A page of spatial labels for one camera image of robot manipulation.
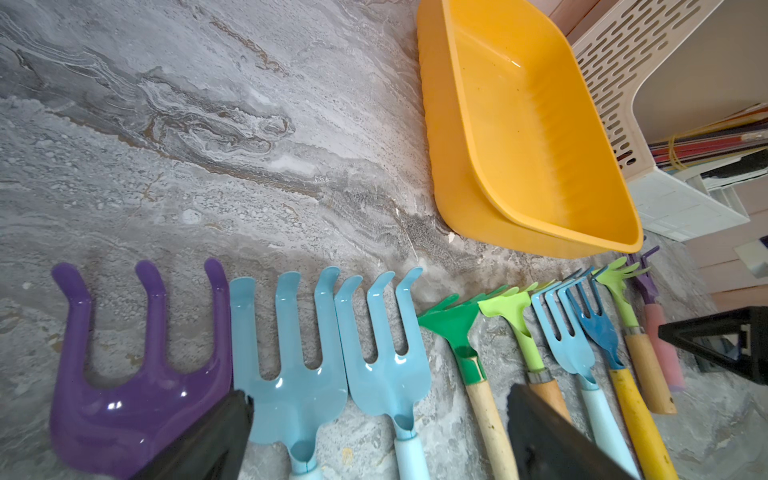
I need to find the light blue fork white handle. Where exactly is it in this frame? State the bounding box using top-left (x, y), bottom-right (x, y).
top-left (334, 267), bottom-right (431, 479)

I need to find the light blue trowel white handle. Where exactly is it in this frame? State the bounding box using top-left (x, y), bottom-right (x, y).
top-left (531, 272), bottom-right (640, 479)

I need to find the white plastic file organizer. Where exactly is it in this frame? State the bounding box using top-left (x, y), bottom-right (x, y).
top-left (568, 1), bottom-right (767, 241)

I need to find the light blue fork teal handle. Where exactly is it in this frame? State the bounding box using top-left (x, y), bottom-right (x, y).
top-left (229, 266), bottom-right (348, 479)

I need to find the yellow plastic storage box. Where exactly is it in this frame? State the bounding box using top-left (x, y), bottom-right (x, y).
top-left (417, 1), bottom-right (644, 259)

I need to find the dark blue rake yellow handle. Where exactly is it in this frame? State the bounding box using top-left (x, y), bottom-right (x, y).
top-left (558, 267), bottom-right (679, 479)

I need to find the light green rake wooden handle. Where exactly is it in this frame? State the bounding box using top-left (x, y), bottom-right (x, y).
top-left (595, 256), bottom-right (677, 415)

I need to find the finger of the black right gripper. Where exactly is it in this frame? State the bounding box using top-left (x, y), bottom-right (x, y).
top-left (658, 306), bottom-right (767, 385)

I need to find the purple rake pink handle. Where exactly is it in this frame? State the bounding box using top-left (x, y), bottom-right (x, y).
top-left (627, 246), bottom-right (685, 393)

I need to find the light green rake wood handle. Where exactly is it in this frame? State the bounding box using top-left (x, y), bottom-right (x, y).
top-left (478, 282), bottom-right (572, 423)

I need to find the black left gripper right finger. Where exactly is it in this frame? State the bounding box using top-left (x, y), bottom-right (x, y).
top-left (507, 384), bottom-right (630, 480)

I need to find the purple fork pink handle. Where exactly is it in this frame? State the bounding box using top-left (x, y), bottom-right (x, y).
top-left (50, 258), bottom-right (233, 479)

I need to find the dark green rake wooden handle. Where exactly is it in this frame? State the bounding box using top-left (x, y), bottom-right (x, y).
top-left (418, 285), bottom-right (519, 479)

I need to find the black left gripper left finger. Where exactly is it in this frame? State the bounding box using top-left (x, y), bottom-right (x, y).
top-left (133, 390), bottom-right (254, 479)

